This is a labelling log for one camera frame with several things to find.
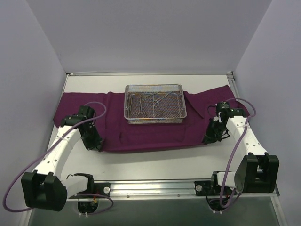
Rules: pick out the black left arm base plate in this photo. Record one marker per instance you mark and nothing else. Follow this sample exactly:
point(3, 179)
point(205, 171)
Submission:
point(102, 188)

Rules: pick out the steel forceps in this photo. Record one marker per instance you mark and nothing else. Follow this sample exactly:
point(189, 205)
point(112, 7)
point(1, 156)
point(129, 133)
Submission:
point(156, 101)
point(150, 95)

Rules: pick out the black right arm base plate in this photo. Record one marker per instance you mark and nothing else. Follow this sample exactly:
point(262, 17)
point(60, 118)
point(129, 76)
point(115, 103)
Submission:
point(206, 188)

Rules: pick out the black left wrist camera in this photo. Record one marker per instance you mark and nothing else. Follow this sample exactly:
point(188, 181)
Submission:
point(86, 112)

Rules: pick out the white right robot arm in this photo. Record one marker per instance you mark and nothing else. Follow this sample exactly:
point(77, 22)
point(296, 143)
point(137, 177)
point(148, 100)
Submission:
point(257, 172)

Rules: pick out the steel surgical scissors left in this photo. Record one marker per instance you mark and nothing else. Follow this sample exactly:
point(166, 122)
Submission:
point(140, 111)

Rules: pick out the wire mesh instrument tray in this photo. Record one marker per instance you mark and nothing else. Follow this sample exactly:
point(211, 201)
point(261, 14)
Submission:
point(171, 109)

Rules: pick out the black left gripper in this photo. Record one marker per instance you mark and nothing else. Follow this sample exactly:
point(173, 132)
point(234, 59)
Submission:
point(91, 140)

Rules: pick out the aluminium right side rail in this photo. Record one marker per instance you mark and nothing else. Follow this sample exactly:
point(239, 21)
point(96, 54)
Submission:
point(251, 153)

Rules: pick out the aluminium front frame rail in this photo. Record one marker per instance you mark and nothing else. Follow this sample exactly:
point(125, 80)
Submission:
point(170, 189)

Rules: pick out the steel forceps centre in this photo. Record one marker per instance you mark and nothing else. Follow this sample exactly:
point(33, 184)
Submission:
point(150, 95)

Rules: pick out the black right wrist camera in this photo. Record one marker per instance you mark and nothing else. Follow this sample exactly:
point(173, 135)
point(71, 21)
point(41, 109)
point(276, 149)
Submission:
point(220, 106)

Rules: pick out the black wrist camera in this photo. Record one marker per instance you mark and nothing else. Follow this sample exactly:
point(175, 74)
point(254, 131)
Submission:
point(220, 106)
point(86, 112)

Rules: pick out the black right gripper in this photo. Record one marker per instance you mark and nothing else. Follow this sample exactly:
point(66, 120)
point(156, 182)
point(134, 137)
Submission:
point(212, 133)

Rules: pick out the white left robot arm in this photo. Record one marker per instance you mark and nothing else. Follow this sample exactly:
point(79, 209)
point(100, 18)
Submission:
point(43, 188)

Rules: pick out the steel forceps right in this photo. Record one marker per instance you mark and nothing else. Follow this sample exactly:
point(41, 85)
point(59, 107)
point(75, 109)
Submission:
point(156, 101)

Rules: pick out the purple cloth wrap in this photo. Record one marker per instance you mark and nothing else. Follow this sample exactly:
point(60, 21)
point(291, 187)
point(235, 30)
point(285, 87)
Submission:
point(119, 136)

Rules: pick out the aluminium back rail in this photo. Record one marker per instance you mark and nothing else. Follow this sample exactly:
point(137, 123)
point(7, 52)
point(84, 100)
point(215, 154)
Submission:
point(146, 73)

